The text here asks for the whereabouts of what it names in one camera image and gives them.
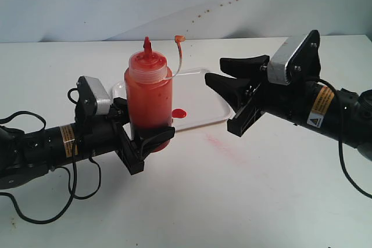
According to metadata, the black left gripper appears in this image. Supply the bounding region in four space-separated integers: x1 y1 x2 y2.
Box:
75 97 175 175

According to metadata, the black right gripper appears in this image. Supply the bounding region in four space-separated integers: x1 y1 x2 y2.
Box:
205 55 317 137

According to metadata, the red sauce squeeze bottle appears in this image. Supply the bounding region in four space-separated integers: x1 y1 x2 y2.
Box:
124 37 175 139

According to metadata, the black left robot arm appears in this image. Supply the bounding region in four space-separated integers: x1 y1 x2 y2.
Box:
1 98 175 189

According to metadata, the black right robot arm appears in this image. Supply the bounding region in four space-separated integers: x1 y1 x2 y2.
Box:
205 54 371 159

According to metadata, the red sauce blob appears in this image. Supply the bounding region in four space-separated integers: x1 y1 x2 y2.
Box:
171 108 187 118

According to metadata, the white rectangular plastic tray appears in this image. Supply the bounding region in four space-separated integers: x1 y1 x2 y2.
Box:
112 68 231 131

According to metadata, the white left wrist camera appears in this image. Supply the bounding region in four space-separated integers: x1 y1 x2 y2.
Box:
77 76 111 117

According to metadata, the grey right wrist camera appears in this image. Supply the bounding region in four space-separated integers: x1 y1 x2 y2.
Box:
267 30 321 85

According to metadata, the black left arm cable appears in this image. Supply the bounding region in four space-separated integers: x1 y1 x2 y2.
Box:
0 87 102 225

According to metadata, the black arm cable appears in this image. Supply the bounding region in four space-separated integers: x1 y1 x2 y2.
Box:
310 76 372 197
0 87 102 225

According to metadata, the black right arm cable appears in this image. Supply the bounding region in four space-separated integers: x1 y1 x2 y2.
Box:
310 76 372 197

